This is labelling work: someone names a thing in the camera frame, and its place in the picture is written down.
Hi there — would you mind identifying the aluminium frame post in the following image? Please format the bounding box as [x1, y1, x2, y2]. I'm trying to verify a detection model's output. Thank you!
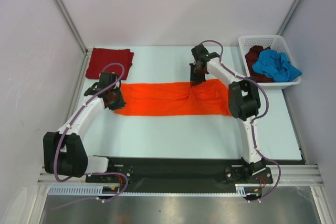
[53, 0, 88, 54]
[277, 0, 303, 36]

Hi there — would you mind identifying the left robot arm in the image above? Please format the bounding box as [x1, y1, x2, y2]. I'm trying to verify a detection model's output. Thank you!
[43, 72, 126, 182]

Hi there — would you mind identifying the left aluminium frame post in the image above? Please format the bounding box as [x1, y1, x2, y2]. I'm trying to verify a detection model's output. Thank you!
[53, 0, 88, 54]

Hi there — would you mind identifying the white slotted cable duct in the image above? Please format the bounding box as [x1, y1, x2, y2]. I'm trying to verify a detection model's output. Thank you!
[49, 183, 263, 197]

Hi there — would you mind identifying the blue crumpled t shirt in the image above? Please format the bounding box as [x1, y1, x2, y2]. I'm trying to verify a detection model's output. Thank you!
[253, 49, 302, 82]

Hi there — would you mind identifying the orange t shirt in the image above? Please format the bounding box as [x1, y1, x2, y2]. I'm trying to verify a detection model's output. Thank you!
[115, 79, 232, 116]

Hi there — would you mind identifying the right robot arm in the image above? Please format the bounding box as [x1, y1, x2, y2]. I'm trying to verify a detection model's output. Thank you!
[190, 44, 266, 183]

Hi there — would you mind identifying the right aluminium frame post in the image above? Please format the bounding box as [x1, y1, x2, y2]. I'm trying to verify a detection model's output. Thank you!
[277, 0, 303, 36]

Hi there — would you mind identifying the dark red shirt in basket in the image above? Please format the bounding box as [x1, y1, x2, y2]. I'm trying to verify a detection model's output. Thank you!
[245, 46, 273, 83]

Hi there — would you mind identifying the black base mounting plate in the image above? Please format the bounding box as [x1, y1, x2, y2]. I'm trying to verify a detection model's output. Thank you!
[85, 157, 277, 186]

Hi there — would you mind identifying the folded dark red shirt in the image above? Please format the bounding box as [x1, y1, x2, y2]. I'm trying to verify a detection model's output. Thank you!
[86, 48, 134, 80]

